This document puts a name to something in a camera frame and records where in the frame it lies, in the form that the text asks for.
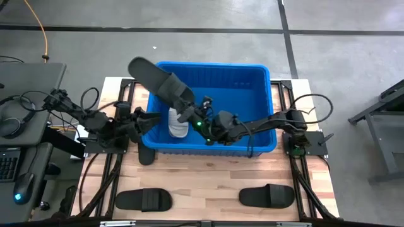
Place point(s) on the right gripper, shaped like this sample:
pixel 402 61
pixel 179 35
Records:
pixel 205 121

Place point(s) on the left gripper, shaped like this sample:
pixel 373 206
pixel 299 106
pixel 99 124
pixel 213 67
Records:
pixel 127 121

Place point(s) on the white slide sandal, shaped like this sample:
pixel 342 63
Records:
pixel 178 129

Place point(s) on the black slide sandal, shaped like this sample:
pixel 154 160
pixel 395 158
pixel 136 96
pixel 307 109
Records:
pixel 143 199
pixel 146 154
pixel 266 197
pixel 148 74

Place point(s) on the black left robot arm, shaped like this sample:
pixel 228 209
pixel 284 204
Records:
pixel 94 121

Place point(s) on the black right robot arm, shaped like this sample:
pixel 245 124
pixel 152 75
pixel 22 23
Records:
pixel 262 124

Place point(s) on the blue plastic bin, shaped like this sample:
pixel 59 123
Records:
pixel 240 94

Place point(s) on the dark office chair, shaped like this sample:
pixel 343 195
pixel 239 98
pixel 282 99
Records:
pixel 64 201

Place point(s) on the grey desk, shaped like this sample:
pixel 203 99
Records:
pixel 28 79

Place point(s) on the black headphones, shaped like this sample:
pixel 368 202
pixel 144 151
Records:
pixel 12 126

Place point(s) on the black computer mouse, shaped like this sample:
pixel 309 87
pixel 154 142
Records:
pixel 23 189

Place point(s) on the black keyboard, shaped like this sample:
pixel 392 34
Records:
pixel 8 165

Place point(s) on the grey metal cart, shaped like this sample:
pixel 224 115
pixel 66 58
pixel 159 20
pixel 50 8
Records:
pixel 388 126

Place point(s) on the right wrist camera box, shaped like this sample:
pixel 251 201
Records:
pixel 207 102

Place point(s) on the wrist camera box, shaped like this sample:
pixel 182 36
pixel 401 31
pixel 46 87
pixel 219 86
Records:
pixel 207 102
pixel 124 107

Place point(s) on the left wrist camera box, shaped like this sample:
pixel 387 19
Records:
pixel 124 107

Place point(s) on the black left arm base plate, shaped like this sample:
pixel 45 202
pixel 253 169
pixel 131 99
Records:
pixel 94 149

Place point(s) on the black aluminium frame rails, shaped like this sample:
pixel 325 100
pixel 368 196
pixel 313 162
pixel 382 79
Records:
pixel 300 183
pixel 109 176

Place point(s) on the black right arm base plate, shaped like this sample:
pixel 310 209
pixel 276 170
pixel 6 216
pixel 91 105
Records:
pixel 317 140

